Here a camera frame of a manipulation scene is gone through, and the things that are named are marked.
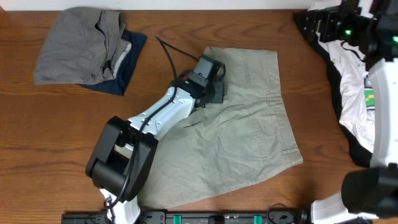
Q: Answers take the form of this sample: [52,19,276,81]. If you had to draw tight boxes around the white printed t-shirt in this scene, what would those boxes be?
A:
[315,40,375,153]

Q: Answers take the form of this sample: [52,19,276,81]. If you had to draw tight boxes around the folded navy garment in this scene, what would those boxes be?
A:
[80,30,147,96]

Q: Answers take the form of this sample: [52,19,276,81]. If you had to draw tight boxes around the khaki green shorts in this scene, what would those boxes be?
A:
[138,47,303,209]

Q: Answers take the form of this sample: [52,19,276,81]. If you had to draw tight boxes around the folded grey garment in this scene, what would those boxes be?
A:
[34,7,132,85]

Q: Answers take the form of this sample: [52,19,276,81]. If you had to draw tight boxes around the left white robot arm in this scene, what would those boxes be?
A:
[85,78,225,223]

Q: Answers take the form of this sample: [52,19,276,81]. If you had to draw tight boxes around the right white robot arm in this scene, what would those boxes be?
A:
[293,1,397,223]

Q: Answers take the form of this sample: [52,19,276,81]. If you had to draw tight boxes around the black garment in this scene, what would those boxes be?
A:
[293,10,372,168]

